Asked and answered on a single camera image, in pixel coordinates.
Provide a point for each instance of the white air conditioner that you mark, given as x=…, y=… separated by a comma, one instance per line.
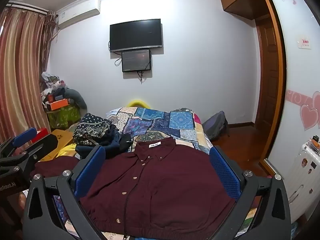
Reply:
x=78, y=15

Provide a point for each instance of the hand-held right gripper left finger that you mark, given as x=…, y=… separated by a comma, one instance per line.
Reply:
x=89, y=172

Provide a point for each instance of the pile of household clutter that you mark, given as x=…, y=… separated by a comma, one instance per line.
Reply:
x=53, y=87

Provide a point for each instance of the maroon button shirt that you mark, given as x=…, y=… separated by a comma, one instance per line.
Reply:
x=160, y=185

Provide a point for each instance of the white suitcase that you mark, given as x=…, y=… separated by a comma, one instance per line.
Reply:
x=303, y=177

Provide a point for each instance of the yellow blanket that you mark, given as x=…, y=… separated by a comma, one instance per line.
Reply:
x=66, y=151

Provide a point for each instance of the wooden door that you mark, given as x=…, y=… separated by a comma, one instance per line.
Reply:
x=268, y=80

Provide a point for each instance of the red box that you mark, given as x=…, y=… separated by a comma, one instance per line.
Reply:
x=40, y=133

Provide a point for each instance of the small wall monitor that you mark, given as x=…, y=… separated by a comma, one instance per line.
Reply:
x=136, y=60

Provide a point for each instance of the cardboard box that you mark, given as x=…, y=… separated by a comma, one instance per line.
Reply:
x=56, y=140

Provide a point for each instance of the wall television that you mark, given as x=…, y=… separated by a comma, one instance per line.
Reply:
x=135, y=35

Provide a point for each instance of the orange box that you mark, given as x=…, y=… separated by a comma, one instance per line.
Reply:
x=58, y=104

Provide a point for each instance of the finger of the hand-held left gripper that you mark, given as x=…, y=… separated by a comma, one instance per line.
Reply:
x=23, y=136
x=41, y=147

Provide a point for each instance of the folded navy clothes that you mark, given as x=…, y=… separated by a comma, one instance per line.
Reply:
x=112, y=142

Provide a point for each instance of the patchwork bed quilt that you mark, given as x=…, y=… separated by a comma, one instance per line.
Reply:
x=160, y=123

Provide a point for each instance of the green patterned bag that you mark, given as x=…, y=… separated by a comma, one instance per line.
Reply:
x=63, y=117

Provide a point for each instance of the grey pillow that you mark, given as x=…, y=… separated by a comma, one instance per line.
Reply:
x=76, y=97

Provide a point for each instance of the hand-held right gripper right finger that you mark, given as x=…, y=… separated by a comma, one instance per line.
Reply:
x=225, y=173

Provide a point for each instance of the striped pink curtain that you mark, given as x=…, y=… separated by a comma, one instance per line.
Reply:
x=21, y=75

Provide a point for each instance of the patterned dark garment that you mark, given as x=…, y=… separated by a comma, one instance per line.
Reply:
x=93, y=128

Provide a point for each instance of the grey backpack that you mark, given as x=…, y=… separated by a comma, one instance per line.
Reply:
x=215, y=126

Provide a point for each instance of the white heart sticker sliding door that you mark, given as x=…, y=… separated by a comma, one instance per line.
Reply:
x=297, y=62

